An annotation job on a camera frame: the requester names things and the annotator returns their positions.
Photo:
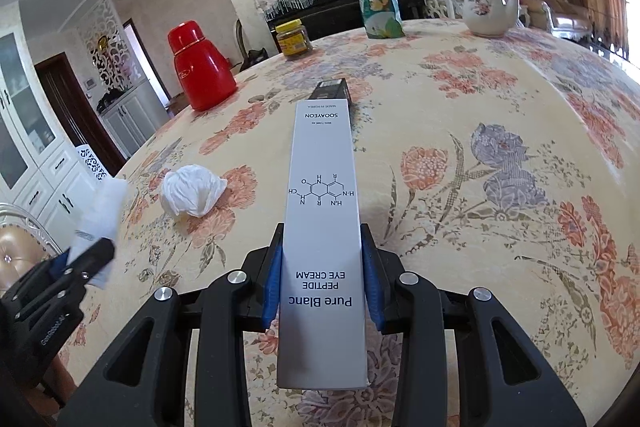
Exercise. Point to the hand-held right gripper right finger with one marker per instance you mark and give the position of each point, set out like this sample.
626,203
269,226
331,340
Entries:
372,279

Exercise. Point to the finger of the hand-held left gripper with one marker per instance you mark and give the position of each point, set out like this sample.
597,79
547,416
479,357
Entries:
47,269
90,259

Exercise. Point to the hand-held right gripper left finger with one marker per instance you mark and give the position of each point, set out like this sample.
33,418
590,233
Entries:
272,277

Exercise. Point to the white printed carton box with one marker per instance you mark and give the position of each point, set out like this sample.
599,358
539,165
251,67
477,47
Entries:
322,207

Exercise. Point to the white tissue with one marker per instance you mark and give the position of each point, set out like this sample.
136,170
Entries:
192,192

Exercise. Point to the beige leather carved chair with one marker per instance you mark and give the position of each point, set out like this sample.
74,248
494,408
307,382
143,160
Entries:
20,247

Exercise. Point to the white carved chair back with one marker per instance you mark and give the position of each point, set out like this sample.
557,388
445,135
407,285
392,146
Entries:
91,162

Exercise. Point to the low white cabinet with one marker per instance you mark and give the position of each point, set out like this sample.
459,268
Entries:
131,112

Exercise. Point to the tall white glass cabinet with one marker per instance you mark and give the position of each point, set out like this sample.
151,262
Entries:
30,117

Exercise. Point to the brown wooden door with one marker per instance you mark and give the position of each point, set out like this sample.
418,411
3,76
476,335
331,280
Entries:
65,107

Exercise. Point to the black bag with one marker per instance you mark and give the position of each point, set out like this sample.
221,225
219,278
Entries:
109,99

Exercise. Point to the small black box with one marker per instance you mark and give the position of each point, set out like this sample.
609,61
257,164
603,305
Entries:
330,89

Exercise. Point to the red thermos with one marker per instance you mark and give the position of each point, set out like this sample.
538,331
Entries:
200,72

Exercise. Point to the yellow lid jar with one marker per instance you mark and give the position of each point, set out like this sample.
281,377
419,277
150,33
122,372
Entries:
294,39

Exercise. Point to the black piano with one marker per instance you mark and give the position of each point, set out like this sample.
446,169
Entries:
330,16

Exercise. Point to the white floral teapot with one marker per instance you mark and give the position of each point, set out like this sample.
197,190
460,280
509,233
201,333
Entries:
487,7

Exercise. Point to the white carved sofa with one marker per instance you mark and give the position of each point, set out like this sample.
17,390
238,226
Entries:
565,14

